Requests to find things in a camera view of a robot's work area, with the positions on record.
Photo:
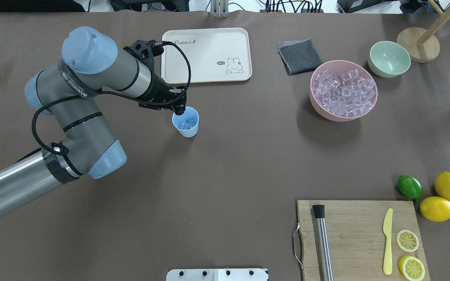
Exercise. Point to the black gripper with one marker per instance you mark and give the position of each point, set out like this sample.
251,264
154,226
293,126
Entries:
158,89

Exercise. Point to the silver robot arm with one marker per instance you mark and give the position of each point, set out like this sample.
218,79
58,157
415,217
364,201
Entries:
72,132

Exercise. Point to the light blue plastic cup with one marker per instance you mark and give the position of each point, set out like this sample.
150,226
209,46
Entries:
187,124

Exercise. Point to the pink bowl of ice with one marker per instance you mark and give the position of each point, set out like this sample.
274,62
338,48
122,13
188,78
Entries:
342,91

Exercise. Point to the wooden cup tree stand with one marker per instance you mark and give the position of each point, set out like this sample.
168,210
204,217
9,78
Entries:
422,45

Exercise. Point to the cream rabbit tray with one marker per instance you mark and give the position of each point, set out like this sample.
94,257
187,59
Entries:
215,54

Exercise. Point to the dark grey folded cloth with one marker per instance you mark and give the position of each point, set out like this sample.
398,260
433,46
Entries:
299,56

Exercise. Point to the mint green bowl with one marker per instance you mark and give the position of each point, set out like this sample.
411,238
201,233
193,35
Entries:
388,59

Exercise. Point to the steel muddler black tip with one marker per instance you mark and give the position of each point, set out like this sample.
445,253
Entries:
323,243

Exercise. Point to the wooden cutting board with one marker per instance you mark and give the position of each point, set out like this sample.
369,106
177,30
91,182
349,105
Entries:
356,240

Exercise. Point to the yellow plastic knife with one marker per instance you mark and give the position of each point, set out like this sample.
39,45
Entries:
387,231

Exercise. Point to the green lime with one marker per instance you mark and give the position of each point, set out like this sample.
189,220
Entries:
410,187

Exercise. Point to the lemon slice upper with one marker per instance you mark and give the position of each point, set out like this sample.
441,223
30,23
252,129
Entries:
407,241

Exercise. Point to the lemon slice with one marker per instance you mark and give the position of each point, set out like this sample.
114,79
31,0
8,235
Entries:
407,241
412,268

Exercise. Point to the yellow lemon near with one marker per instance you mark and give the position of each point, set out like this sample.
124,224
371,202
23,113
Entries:
435,208

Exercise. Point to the lemon slice lower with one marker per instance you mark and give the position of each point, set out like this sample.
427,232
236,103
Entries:
412,268

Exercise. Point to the aluminium frame post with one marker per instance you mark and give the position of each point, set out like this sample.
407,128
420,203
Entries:
219,8

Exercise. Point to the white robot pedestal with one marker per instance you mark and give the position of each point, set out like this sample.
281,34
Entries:
227,274

